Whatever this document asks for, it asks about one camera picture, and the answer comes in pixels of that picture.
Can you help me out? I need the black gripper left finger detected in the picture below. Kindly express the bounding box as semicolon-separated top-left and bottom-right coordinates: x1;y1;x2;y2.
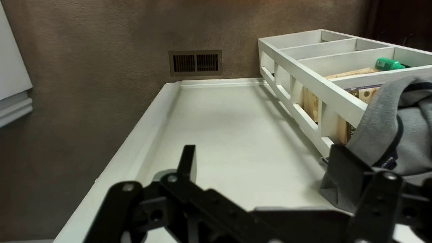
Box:
82;144;280;243

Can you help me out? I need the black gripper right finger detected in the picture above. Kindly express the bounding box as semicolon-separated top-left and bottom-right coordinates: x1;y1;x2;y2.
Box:
327;144;432;243

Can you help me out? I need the grey cloth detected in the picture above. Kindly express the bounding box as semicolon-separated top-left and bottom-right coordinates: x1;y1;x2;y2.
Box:
348;77;432;178

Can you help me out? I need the light wooden block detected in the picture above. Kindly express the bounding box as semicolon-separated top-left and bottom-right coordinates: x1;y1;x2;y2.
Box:
356;86;380;105
300;86;321;124
333;112;354;146

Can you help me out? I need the light wooden plank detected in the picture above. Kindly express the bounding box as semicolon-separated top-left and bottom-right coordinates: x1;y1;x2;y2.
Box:
323;66;380;82

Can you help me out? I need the green cylindrical object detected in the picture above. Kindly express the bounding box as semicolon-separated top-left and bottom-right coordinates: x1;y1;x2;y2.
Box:
373;55;407;71

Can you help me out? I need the brown floor vent grille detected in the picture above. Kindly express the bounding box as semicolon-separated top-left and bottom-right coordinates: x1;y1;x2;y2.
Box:
168;48;224;77

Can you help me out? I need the white moulded trim panel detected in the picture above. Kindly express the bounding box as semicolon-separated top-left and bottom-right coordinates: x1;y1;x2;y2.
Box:
0;1;35;129

